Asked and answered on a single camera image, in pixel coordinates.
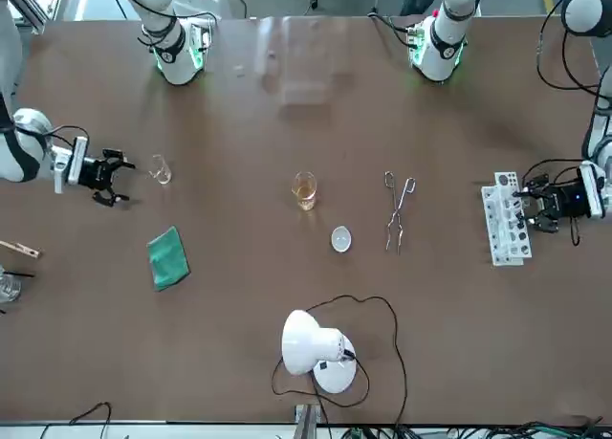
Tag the metal crucible tongs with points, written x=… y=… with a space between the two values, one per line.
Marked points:
x=394 y=214

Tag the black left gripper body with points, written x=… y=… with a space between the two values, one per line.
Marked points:
x=569 y=201

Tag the white test tube rack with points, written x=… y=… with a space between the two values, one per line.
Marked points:
x=502 y=238

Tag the green folded cloth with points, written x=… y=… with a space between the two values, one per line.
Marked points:
x=167 y=257

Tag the small glass beaker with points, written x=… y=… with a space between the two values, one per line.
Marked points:
x=161 y=173

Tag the glass beaker with amber liquid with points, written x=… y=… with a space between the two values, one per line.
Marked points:
x=306 y=192

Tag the small white ceramic dish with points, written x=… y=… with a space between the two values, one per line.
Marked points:
x=341 y=239

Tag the aluminium frame post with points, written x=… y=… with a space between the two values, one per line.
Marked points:
x=306 y=422

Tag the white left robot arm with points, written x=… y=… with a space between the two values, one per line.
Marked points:
x=442 y=42

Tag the aluminium corner post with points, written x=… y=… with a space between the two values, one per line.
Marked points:
x=33 y=13

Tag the wooden test tube clamp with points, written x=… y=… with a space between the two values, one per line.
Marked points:
x=21 y=248

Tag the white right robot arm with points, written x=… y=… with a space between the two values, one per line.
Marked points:
x=24 y=157

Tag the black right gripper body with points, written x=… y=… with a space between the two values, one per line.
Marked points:
x=94 y=172

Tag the white desk lamp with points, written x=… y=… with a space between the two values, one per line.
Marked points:
x=306 y=343

